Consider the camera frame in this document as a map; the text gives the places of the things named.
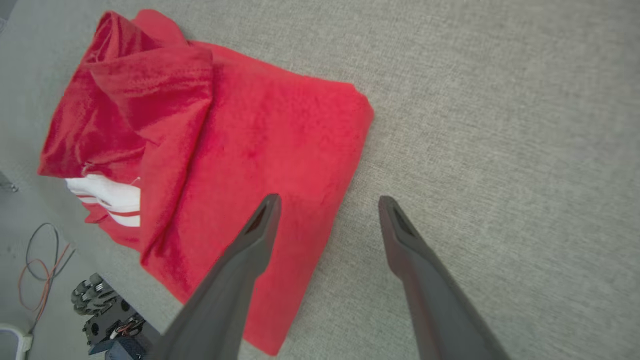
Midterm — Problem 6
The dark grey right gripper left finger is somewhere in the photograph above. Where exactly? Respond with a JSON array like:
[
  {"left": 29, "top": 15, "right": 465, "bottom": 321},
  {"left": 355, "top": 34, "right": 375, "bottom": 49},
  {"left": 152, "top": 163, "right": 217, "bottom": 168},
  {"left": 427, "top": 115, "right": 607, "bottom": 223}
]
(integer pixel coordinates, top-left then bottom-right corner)
[{"left": 149, "top": 193, "right": 282, "bottom": 360}]

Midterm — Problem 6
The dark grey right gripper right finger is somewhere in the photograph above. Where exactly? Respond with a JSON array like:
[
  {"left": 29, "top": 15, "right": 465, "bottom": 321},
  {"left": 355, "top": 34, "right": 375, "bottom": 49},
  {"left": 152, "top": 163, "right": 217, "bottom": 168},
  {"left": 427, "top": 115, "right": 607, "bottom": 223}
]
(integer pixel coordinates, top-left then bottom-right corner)
[{"left": 378, "top": 195, "right": 512, "bottom": 360}]

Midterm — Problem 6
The red garment with white sleeves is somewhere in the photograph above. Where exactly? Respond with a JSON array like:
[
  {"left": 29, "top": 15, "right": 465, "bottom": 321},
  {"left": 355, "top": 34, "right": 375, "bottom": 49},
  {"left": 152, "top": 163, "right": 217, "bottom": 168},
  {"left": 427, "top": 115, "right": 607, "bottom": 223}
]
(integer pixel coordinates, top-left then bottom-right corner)
[{"left": 37, "top": 9, "right": 376, "bottom": 357}]

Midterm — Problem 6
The black mechanical robot hand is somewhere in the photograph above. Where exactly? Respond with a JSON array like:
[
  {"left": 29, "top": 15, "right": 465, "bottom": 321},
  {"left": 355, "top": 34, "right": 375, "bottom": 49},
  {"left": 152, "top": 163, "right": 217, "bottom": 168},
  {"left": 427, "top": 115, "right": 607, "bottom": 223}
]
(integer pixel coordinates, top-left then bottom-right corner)
[{"left": 71, "top": 272, "right": 121, "bottom": 317}]

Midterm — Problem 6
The white plastic object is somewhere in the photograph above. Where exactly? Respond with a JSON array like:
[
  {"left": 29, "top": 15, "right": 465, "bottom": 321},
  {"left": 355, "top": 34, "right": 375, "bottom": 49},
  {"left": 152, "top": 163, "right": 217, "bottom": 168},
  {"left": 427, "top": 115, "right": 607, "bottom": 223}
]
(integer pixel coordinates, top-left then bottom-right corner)
[{"left": 0, "top": 323, "right": 34, "bottom": 360}]

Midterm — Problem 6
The orange floor cable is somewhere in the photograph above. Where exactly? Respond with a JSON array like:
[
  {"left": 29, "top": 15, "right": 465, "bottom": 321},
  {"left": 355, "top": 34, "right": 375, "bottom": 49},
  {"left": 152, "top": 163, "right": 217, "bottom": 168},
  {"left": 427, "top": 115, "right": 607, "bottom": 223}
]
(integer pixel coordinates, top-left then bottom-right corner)
[{"left": 18, "top": 242, "right": 72, "bottom": 322}]

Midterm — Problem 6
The black floor cable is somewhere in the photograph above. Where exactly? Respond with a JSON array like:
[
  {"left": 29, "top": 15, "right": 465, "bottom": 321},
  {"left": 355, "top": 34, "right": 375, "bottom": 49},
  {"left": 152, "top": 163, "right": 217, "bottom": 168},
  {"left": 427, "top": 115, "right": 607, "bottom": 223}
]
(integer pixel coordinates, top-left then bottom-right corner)
[{"left": 25, "top": 222, "right": 77, "bottom": 282}]

